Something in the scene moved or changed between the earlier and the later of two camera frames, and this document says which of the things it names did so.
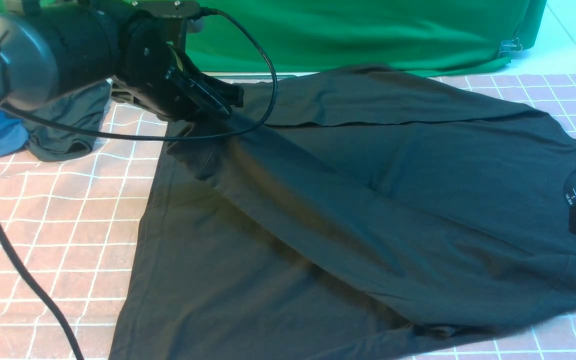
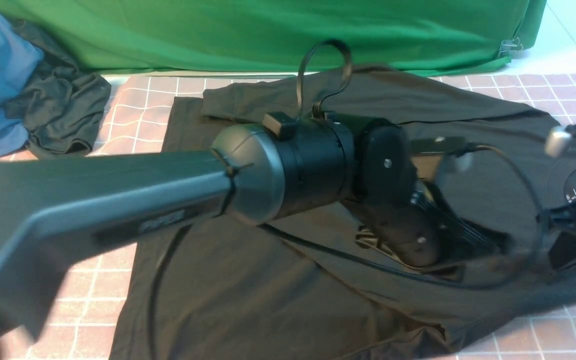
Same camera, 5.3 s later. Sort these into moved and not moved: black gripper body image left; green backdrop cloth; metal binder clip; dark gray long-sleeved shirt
Moved: black gripper body image left
Not moved: green backdrop cloth; metal binder clip; dark gray long-sleeved shirt
